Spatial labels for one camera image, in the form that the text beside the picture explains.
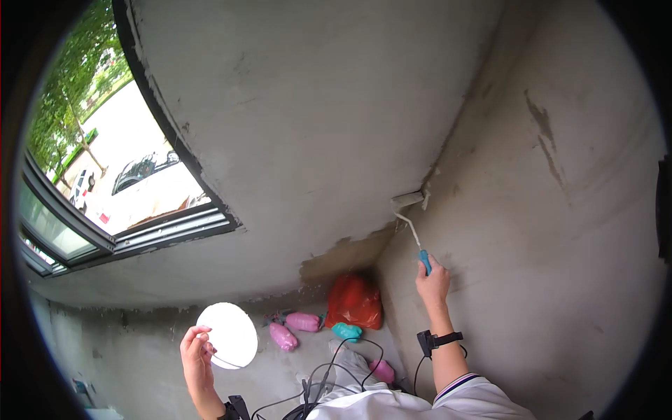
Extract person's body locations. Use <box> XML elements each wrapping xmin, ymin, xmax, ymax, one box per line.
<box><xmin>306</xmin><ymin>374</ymin><xmax>537</xmax><ymax>420</ymax></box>

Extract teal plastic bag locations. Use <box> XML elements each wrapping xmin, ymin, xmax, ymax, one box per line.
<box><xmin>331</xmin><ymin>322</ymin><xmax>363</xmax><ymax>343</ymax></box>

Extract dark framed window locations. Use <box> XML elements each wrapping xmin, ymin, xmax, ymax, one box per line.
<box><xmin>18</xmin><ymin>0</ymin><xmax>243</xmax><ymax>278</ymax></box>

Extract person's right fingers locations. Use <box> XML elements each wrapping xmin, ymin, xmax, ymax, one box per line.
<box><xmin>418</xmin><ymin>255</ymin><xmax>448</xmax><ymax>279</ymax></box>

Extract paint roller with blue handle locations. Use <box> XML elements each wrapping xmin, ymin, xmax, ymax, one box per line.
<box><xmin>391</xmin><ymin>190</ymin><xmax>433</xmax><ymax>277</ymax></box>

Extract black wrist band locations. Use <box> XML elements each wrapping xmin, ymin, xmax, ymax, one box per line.
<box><xmin>417</xmin><ymin>330</ymin><xmax>464</xmax><ymax>359</ymax></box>
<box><xmin>218</xmin><ymin>395</ymin><xmax>252</xmax><ymax>420</ymax></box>

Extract person's right hand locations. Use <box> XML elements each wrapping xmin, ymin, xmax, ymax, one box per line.
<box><xmin>416</xmin><ymin>255</ymin><xmax>451</xmax><ymax>312</ymax></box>

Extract person's left hand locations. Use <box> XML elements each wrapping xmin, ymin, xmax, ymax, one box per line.
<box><xmin>180</xmin><ymin>325</ymin><xmax>217</xmax><ymax>394</ymax></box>

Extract white round paint bucket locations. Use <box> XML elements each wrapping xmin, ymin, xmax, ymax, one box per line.
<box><xmin>196</xmin><ymin>302</ymin><xmax>259</xmax><ymax>370</ymax></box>

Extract red plastic bag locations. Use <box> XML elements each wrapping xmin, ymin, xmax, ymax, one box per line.
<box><xmin>324</xmin><ymin>273</ymin><xmax>383</xmax><ymax>330</ymax></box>

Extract person's left fingers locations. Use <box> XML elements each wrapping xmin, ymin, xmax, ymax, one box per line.
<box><xmin>181</xmin><ymin>325</ymin><xmax>217</xmax><ymax>363</ymax></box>

